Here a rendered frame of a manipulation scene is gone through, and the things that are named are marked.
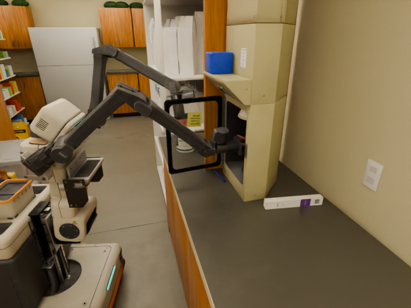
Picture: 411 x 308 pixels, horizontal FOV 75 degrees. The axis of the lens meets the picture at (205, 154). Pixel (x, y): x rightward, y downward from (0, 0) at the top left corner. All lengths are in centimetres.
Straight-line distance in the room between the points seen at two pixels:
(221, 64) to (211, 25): 24
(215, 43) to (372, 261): 113
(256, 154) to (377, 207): 52
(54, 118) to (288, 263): 112
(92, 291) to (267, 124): 140
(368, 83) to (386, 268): 68
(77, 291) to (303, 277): 135
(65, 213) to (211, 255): 84
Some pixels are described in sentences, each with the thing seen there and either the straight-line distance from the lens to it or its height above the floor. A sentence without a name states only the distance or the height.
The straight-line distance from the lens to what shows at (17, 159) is 291.
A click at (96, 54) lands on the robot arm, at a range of 160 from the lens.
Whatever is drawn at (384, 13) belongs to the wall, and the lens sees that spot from 124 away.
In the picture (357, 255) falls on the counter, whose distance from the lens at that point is 117.
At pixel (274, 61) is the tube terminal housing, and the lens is 113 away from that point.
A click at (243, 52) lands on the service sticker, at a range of 118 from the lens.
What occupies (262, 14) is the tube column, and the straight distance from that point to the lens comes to 110.
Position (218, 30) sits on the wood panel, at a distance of 142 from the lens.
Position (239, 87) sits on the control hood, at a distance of 108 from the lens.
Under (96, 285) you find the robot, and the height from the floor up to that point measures 28.
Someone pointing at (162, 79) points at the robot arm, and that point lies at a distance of 144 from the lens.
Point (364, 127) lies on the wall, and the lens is 126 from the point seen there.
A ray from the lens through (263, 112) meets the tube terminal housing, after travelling 115.
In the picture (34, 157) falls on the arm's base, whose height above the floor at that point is 122.
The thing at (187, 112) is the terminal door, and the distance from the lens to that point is 134.
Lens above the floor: 167
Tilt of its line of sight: 24 degrees down
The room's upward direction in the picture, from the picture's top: straight up
